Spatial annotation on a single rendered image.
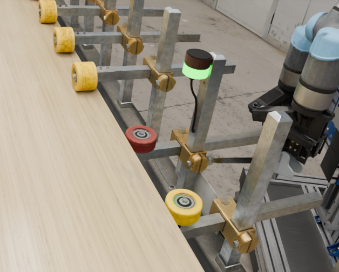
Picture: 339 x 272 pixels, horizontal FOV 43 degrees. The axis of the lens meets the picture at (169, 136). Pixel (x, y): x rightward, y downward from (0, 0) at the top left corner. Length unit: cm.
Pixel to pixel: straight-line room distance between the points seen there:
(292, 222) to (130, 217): 128
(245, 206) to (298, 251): 101
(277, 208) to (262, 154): 26
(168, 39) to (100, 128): 32
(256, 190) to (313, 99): 21
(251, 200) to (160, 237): 21
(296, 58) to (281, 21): 332
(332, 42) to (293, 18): 355
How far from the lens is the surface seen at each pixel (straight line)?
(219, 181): 247
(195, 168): 112
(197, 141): 110
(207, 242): 114
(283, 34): 449
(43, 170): 96
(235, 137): 124
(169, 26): 120
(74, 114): 115
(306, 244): 199
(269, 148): 85
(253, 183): 91
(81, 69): 121
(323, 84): 89
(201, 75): 98
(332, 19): 103
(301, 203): 115
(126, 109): 157
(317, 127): 93
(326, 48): 86
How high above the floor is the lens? 152
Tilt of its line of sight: 34 degrees down
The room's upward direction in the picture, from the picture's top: 11 degrees clockwise
